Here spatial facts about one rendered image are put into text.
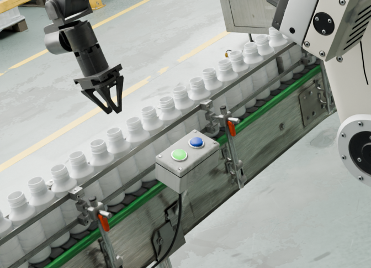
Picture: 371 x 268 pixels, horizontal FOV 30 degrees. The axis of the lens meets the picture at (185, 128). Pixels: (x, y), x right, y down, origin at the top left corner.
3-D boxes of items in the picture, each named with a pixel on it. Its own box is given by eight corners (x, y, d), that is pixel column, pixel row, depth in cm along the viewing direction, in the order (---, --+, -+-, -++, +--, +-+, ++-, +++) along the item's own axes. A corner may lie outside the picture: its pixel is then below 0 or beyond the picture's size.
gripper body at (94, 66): (102, 83, 142) (88, 50, 140) (75, 87, 149) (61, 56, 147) (125, 70, 146) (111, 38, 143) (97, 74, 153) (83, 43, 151)
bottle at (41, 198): (75, 238, 158) (53, 177, 151) (54, 252, 155) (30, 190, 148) (62, 230, 163) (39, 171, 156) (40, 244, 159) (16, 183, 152)
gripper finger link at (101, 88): (114, 119, 145) (96, 79, 142) (95, 120, 150) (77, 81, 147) (137, 105, 149) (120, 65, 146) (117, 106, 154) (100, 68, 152)
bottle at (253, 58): (249, 102, 202) (238, 50, 195) (252, 93, 208) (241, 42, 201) (269, 100, 201) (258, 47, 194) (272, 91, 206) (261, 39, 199)
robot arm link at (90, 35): (72, 24, 140) (92, 14, 143) (53, 29, 145) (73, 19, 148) (85, 55, 142) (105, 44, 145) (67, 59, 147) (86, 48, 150)
